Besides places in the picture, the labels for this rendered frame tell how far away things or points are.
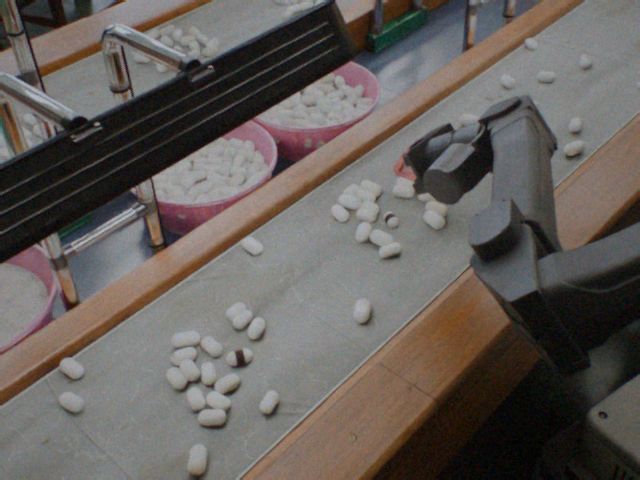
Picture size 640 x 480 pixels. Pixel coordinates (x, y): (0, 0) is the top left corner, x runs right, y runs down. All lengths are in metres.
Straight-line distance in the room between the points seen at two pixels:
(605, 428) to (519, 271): 0.77
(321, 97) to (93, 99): 0.45
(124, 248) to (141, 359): 0.32
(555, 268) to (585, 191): 0.72
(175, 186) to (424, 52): 0.75
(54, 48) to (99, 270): 0.63
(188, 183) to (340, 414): 0.56
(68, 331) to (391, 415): 0.44
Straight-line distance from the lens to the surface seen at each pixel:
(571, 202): 1.27
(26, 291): 1.23
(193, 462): 0.93
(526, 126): 0.94
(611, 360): 2.10
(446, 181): 1.00
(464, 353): 1.02
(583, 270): 0.58
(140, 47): 0.94
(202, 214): 1.28
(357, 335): 1.06
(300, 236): 1.21
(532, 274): 0.59
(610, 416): 1.37
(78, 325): 1.10
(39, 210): 0.79
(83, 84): 1.69
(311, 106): 1.55
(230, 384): 1.00
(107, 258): 1.33
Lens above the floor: 1.53
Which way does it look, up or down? 41 degrees down
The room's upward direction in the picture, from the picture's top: 2 degrees counter-clockwise
